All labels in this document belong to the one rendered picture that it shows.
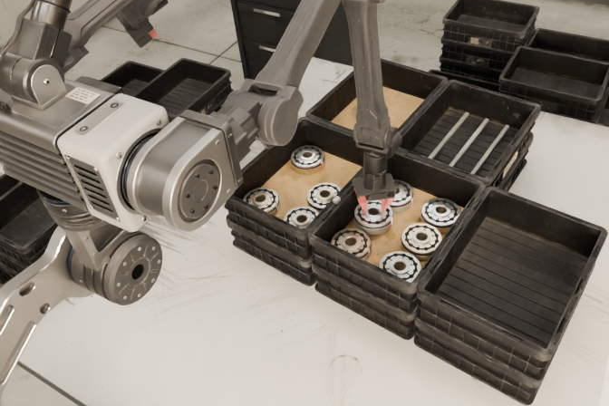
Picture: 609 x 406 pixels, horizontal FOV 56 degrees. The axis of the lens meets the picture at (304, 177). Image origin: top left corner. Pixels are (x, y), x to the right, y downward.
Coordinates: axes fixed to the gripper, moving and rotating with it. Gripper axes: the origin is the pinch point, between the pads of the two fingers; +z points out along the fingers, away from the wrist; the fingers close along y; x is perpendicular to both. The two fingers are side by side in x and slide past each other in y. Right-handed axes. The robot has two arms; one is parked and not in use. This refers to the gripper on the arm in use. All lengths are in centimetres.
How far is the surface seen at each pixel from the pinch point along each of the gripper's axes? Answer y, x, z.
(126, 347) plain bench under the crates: 69, 15, 22
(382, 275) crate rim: 3.9, 24.2, -2.4
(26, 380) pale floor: 128, -29, 92
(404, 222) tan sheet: -8.5, 0.5, 5.7
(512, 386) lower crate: -21, 46, 16
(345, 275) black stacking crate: 10.7, 15.1, 6.2
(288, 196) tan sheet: 20.9, -16.9, 5.9
